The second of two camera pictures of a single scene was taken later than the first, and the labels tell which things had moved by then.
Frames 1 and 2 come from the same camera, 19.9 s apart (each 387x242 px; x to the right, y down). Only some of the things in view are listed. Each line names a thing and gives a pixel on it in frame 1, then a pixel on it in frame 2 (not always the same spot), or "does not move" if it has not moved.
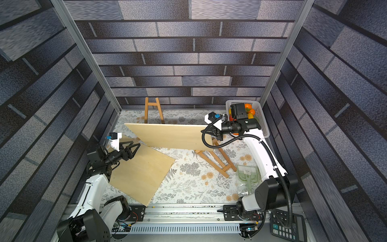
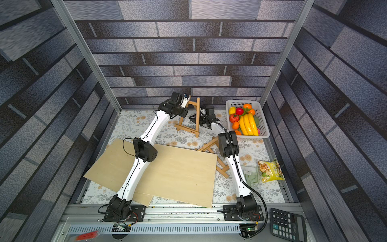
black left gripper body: [114, 157] → [182, 112]
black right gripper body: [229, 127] → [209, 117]
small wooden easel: [159, 108] → [187, 128]
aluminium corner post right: [305, 9] does not move
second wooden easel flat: [226, 169] does not move
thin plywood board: [174, 136] → [180, 174]
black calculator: [297, 233] does not move
